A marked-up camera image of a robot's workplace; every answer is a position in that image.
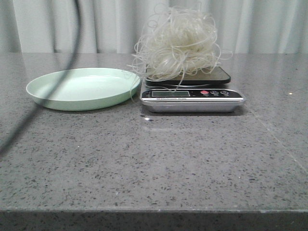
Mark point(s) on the white vermicelli noodle bundle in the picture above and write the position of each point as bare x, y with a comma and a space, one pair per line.
176, 42

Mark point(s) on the silver black kitchen scale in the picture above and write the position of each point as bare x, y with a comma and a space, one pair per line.
199, 93

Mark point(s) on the pale green round plate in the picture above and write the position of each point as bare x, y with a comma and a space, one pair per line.
84, 89

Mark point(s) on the white pleated curtain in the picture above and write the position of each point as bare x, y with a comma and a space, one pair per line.
114, 26

